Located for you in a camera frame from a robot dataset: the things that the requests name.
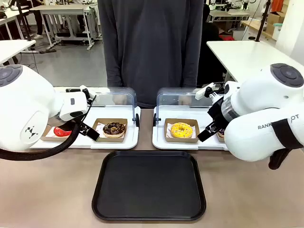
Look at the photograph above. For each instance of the brown cardboard box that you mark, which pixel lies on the brown cardboard box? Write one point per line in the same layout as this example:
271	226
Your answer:
274	23

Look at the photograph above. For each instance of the white paper liner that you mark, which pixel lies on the white paper liner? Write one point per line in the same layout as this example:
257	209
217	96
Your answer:
98	128
168	129

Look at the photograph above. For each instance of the person left hand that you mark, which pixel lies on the person left hand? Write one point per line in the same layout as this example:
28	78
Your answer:
184	99

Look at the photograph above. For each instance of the person right hand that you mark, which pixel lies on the person right hand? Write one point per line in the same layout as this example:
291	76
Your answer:
119	99

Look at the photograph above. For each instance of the cardboard box with chocolate donut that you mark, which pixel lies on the cardboard box with chocolate donut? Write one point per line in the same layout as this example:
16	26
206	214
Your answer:
98	139

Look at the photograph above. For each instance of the purple glazed donut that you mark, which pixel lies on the purple glazed donut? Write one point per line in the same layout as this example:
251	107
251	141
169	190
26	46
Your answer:
221	133

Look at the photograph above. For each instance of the cardboard box with purple donut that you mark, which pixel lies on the cardboard box with purple donut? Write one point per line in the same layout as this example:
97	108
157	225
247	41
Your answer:
221	139

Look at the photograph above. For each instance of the person left forearm grey sleeve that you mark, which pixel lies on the person left forearm grey sleeve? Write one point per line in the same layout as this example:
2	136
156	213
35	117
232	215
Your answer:
190	71

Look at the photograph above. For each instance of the grey frame workbench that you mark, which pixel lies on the grey frame workbench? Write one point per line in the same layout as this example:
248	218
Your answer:
66	14

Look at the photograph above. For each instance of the wooden top table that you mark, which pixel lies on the wooden top table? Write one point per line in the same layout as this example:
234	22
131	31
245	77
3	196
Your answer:
256	28

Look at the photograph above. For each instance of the red object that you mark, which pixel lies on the red object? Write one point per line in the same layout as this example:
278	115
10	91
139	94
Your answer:
226	37

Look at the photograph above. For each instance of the white background desk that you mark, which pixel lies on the white background desk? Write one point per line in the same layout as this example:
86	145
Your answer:
229	14

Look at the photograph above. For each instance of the white display tray base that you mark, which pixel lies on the white display tray base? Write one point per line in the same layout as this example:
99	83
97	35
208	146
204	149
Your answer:
111	145
180	146

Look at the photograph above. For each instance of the cardboard box with yellow donut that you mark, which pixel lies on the cardboard box with yellow donut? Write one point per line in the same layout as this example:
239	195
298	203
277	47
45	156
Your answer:
181	140

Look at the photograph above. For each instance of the large white side table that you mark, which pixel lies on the large white side table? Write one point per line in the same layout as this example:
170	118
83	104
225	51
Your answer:
249	55

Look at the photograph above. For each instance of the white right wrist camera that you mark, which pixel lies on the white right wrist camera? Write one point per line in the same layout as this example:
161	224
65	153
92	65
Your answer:
204	92

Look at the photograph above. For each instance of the black plastic serving tray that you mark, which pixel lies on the black plastic serving tray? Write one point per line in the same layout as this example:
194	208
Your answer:
148	186

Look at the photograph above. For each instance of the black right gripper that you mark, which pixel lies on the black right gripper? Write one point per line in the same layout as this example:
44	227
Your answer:
215	111

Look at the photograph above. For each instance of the black stand pole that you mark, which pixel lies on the black stand pole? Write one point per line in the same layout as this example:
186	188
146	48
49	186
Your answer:
262	21

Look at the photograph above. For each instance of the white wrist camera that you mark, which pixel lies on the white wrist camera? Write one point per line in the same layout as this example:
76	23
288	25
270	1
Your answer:
83	90
204	92

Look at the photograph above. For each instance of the chocolate glazed donut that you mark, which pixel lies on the chocolate glazed donut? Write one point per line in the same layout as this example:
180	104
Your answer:
120	130

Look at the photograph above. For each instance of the background person dark trousers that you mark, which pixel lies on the background person dark trousers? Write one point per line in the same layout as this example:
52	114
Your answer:
39	21

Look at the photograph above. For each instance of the yellow sprinkled donut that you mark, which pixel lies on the yellow sprinkled donut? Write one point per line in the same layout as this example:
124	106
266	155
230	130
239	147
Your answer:
175	130

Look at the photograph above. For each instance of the red glazed donut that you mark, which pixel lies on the red glazed donut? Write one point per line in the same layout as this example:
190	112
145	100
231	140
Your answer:
61	131

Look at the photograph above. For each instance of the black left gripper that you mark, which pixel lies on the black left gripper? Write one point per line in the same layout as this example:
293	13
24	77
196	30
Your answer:
71	122

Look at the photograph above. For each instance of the clear plastic display lid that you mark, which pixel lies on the clear plastic display lid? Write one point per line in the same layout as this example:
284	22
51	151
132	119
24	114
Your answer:
175	95
118	95

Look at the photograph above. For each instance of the person right forearm grey sleeve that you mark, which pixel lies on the person right forearm grey sleeve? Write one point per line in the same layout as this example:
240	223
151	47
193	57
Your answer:
115	71

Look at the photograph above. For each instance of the black tripod pole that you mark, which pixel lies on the black tripod pole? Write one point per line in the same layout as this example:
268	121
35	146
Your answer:
25	21

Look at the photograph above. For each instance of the person torso grey sweater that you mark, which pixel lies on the person torso grey sweater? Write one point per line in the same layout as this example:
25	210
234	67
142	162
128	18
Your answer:
152	47

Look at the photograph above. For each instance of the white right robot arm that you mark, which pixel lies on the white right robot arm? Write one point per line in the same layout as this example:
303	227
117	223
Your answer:
256	102

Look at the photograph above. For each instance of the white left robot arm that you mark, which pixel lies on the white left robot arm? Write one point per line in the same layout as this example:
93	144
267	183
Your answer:
23	107

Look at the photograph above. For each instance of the cardboard box with red donut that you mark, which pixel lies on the cardboard box with red donut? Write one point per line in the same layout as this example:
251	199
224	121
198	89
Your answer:
47	138

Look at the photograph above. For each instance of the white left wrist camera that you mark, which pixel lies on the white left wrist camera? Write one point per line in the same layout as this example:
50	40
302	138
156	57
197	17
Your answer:
83	90

